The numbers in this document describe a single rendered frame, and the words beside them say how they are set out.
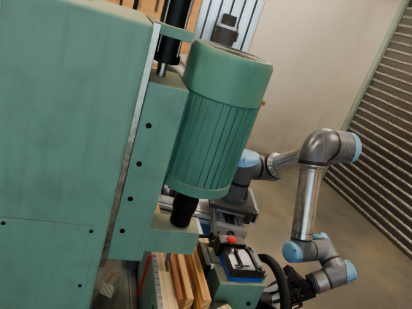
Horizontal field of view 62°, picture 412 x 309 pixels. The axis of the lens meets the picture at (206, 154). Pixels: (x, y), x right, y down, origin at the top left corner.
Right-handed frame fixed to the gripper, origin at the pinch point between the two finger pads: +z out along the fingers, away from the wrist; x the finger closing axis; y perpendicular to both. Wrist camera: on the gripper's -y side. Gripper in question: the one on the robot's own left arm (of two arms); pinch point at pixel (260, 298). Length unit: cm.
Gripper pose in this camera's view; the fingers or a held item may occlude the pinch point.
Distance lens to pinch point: 131.6
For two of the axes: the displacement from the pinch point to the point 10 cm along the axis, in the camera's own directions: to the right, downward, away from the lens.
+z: -9.5, 3.0, -0.9
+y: 2.2, 8.5, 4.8
